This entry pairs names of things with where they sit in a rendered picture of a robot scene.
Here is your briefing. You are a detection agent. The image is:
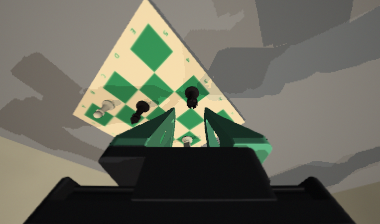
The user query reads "white pawn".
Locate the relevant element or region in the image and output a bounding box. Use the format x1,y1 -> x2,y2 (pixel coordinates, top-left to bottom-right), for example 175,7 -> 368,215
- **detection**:
93,100 -> 115,118

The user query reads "black chess piece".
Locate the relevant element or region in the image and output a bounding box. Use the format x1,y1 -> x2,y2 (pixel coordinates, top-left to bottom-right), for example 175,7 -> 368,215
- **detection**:
130,101 -> 150,124
185,86 -> 199,109

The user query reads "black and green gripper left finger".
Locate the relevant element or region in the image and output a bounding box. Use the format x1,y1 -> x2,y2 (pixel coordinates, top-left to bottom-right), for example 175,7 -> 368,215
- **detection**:
108,107 -> 176,147

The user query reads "green and cream chessboard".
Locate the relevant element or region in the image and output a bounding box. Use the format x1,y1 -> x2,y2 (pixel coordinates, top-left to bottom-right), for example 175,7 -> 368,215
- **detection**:
73,0 -> 245,147

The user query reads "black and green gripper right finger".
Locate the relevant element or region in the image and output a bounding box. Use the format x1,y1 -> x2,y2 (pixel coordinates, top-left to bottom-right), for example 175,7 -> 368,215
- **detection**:
204,107 -> 272,164

